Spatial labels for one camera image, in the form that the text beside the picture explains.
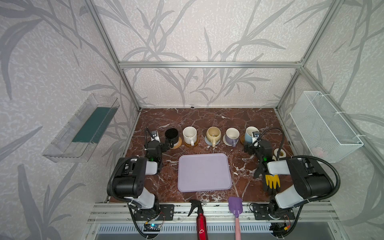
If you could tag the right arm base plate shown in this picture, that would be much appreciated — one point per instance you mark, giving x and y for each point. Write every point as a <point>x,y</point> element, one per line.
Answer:
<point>271,212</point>

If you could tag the woven rattan coaster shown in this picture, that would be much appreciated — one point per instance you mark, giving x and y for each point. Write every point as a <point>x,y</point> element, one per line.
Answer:
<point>178,144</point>

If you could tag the right brown wooden coaster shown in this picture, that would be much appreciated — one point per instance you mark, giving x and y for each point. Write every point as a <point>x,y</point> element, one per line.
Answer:
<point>242,139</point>

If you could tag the white tape roll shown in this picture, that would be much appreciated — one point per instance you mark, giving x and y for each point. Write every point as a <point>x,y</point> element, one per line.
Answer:
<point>279,154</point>

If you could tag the clear wall shelf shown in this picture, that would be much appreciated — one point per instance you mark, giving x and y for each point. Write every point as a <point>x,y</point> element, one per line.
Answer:
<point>77,141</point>

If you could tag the beige ceramic mug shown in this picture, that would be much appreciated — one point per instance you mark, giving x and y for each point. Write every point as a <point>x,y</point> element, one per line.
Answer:
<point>213,134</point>

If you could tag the left brown wooden coaster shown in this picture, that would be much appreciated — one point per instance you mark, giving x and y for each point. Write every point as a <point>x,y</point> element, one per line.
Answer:
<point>191,142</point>

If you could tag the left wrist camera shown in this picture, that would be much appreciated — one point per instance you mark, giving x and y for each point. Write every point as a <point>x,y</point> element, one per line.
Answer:
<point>155,136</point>

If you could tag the white speckled mug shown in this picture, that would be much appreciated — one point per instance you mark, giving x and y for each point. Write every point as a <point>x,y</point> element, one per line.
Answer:
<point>190,132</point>

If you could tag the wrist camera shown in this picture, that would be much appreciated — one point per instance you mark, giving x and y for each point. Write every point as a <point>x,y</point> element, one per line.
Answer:
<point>155,136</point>
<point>256,136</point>

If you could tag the green-lit circuit board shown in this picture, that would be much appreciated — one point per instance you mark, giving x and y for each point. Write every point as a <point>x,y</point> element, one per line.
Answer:
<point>152,227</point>

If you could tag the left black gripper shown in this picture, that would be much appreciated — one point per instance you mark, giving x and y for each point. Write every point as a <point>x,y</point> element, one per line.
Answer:
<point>163,147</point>

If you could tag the lilac plastic tray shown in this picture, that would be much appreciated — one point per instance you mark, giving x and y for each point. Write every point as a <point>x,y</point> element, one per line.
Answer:
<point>204,172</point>

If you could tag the brown wooden coaster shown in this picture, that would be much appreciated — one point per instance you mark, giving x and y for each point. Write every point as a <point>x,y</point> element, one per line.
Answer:
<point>191,142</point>
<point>242,139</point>

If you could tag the pink item in basket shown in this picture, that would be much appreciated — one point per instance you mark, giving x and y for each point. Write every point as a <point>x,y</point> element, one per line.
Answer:
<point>319,152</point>

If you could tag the yellow black work glove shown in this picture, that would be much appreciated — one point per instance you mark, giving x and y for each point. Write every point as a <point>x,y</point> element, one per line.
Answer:
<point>271,184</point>

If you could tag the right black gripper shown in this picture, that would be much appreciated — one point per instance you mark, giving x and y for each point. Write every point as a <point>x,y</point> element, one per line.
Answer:
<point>252,149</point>

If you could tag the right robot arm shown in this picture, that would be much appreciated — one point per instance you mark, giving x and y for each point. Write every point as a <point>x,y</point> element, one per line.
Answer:
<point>290,182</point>

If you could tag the white grey-handled mug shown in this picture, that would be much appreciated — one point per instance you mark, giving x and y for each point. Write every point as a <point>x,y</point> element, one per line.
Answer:
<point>232,137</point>

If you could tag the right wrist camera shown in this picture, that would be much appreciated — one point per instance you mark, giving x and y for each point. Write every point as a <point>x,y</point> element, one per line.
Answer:
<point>256,136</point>

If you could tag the black cup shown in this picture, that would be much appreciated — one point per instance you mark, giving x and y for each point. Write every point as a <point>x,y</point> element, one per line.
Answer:
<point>172,136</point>

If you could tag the red spray bottle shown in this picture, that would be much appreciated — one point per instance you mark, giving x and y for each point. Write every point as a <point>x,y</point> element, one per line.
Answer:
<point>202,230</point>

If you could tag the blue woven coaster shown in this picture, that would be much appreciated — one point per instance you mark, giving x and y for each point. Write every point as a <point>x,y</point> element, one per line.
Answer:
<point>209,143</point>

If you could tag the white wire basket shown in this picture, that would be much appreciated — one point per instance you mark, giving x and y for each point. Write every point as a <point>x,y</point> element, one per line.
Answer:
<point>322,125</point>

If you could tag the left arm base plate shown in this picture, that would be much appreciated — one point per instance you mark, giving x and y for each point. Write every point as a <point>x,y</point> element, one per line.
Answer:
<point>162,212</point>

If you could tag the white blue mug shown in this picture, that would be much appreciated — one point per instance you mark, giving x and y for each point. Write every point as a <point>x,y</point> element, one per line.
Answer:
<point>249,135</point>

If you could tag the purple pink-handled scoop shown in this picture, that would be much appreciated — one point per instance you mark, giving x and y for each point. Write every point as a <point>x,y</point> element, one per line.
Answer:
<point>236,207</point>

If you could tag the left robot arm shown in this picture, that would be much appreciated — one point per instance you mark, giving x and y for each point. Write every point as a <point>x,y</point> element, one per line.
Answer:
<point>127,182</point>

